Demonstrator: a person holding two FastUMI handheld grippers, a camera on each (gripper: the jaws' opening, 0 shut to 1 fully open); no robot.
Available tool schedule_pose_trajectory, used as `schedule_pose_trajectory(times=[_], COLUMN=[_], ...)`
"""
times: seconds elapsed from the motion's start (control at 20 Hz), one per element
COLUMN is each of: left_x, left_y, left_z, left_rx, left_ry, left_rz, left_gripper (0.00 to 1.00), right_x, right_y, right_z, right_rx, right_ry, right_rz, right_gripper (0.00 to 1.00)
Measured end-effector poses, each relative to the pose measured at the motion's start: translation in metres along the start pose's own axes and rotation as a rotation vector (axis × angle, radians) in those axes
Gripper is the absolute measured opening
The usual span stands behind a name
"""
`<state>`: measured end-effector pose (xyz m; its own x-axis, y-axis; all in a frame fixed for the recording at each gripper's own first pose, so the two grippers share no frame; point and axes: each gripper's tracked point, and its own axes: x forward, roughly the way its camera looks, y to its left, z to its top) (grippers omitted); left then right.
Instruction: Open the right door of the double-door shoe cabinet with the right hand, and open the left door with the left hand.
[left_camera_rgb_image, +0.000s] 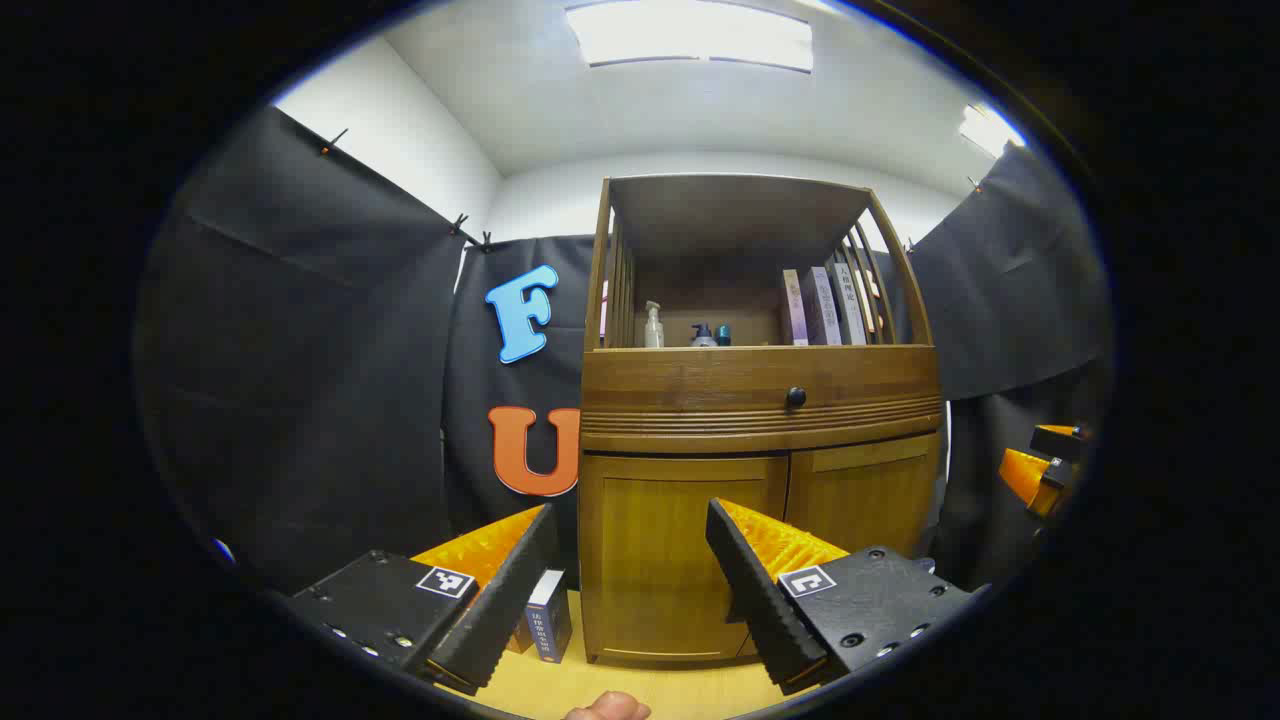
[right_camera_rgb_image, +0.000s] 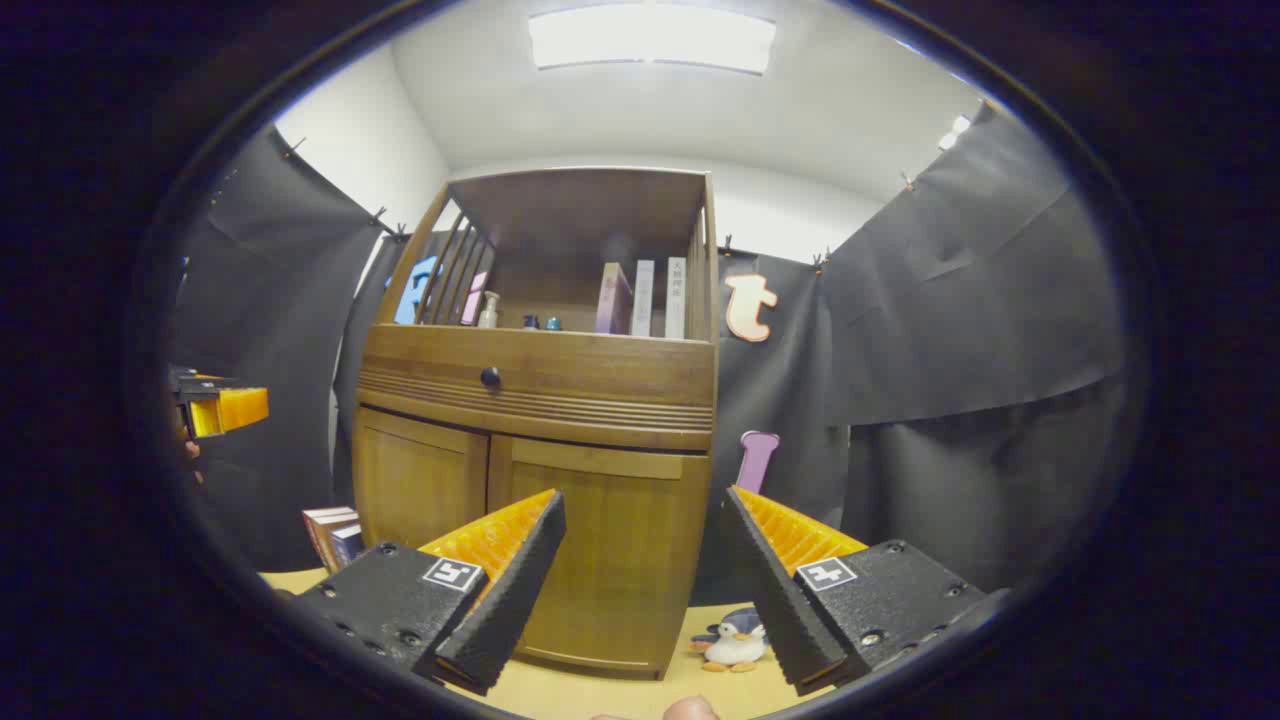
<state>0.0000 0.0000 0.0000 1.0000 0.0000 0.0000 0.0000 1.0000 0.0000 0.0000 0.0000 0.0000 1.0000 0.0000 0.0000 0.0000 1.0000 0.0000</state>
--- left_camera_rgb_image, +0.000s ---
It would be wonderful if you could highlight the small ceiling light panel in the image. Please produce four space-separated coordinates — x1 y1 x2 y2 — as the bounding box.
958 100 1027 159

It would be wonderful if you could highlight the wooden double-door shoe cabinet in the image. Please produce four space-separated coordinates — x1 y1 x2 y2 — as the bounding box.
578 175 946 666

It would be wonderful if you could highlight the blue book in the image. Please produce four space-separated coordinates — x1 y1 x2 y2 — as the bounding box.
525 568 574 664

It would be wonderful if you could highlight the wooden drawer with black knob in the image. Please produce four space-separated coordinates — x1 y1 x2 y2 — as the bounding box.
581 345 942 443

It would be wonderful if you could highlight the purple upright book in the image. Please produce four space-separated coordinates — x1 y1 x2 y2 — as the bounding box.
801 265 843 346

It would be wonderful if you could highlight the black backdrop cloth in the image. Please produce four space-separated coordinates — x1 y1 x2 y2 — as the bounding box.
135 105 1116 601

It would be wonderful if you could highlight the pink upright book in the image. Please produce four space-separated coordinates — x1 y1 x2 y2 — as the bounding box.
782 268 809 347

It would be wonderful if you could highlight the wooden cabinet door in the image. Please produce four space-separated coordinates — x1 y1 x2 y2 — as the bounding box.
580 452 791 663
785 433 942 579

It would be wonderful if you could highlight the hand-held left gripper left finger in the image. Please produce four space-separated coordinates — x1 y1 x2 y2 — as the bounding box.
290 503 559 696

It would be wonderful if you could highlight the large ceiling light panel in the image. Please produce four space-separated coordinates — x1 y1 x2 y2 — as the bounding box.
565 0 816 73

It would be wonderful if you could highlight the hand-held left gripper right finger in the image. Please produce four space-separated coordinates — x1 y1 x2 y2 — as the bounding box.
705 498 976 696

